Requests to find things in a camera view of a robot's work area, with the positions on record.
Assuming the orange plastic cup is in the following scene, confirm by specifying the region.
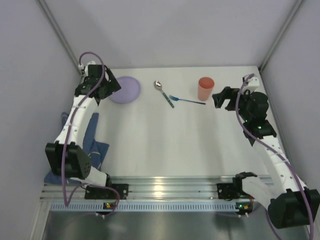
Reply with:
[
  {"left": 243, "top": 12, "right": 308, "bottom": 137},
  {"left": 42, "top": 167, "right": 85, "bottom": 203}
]
[{"left": 197, "top": 76, "right": 215, "bottom": 102}]

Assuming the purple plastic plate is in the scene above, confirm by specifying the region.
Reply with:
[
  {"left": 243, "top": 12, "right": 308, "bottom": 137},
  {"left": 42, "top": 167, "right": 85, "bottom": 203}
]
[{"left": 108, "top": 76, "right": 141, "bottom": 104}]

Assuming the blue plastic fork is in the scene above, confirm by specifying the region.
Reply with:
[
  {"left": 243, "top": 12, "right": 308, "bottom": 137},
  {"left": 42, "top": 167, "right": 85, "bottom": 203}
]
[{"left": 169, "top": 95, "right": 206, "bottom": 105}]

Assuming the metal spoon patterned handle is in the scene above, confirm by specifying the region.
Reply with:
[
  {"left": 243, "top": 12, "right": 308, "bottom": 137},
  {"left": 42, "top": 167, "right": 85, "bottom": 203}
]
[{"left": 153, "top": 80, "right": 175, "bottom": 109}]

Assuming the blue fish-print cloth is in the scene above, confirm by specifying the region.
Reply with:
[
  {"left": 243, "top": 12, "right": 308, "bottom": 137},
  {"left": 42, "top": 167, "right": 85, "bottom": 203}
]
[{"left": 44, "top": 112, "right": 110, "bottom": 185}]

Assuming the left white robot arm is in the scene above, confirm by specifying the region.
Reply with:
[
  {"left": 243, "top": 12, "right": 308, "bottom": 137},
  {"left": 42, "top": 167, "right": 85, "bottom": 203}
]
[{"left": 44, "top": 61, "right": 121, "bottom": 187}]

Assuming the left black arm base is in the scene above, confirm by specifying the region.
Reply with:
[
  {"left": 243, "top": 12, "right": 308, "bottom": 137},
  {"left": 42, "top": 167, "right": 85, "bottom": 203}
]
[{"left": 84, "top": 183, "right": 129, "bottom": 200}]

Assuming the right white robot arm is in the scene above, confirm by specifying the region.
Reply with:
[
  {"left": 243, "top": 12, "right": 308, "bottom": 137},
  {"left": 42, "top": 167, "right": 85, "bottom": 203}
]
[{"left": 212, "top": 74, "right": 320, "bottom": 229}]

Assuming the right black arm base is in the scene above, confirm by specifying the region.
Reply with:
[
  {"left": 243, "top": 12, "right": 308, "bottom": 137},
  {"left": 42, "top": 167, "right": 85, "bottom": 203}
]
[{"left": 216, "top": 172, "right": 257, "bottom": 201}]

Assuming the left aluminium frame post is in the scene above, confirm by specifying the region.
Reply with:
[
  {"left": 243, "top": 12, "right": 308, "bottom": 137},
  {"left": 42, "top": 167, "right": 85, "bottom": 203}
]
[{"left": 35, "top": 0, "right": 81, "bottom": 74}]

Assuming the aluminium frame post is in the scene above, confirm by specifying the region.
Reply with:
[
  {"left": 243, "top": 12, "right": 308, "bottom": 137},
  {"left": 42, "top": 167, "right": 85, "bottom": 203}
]
[
  {"left": 258, "top": 0, "right": 306, "bottom": 73},
  {"left": 35, "top": 0, "right": 81, "bottom": 74}
]

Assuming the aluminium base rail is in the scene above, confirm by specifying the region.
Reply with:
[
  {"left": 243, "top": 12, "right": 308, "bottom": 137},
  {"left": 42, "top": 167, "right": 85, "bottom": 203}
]
[{"left": 40, "top": 175, "right": 233, "bottom": 201}]

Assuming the right aluminium frame post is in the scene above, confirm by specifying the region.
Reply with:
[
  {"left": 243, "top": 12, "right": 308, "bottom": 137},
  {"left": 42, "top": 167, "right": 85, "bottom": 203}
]
[{"left": 258, "top": 0, "right": 306, "bottom": 73}]

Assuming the perforated cable tray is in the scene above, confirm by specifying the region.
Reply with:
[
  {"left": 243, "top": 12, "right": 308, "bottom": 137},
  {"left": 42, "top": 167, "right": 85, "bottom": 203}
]
[{"left": 50, "top": 201, "right": 253, "bottom": 214}]

